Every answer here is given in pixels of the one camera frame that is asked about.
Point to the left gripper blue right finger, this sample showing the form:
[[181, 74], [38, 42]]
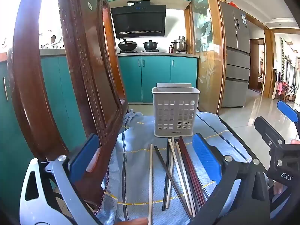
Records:
[[206, 156]]

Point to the dark grey chopstick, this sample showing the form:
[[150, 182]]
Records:
[[186, 182]]

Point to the white plastic utensil basket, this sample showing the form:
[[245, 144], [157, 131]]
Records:
[[175, 108]]

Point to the beige wooden chopstick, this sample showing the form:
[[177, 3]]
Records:
[[150, 193]]

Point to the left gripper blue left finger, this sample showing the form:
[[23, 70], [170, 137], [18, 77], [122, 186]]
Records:
[[81, 156]]

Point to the person right hand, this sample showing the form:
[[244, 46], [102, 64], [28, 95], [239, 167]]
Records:
[[277, 187]]

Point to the dark red chopstick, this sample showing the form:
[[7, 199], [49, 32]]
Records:
[[191, 171], [197, 207]]

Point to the black wok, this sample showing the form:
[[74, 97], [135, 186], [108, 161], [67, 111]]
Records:
[[126, 45]]

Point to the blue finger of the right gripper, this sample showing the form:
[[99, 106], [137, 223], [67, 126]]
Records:
[[288, 111], [269, 135]]

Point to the black cooking pot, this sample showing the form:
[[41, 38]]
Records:
[[150, 45]]

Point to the person left hand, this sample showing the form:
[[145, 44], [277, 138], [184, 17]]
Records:
[[137, 221]]

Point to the silver refrigerator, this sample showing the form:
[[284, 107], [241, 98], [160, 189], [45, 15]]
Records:
[[237, 56]]

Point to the wooden glass sliding door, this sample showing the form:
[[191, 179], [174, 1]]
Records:
[[205, 33]]

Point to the teal lower kitchen cabinets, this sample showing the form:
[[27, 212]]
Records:
[[140, 74]]

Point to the light blue checked cloth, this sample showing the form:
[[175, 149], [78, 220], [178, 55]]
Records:
[[126, 194]]

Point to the black range hood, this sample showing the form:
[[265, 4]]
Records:
[[142, 19]]

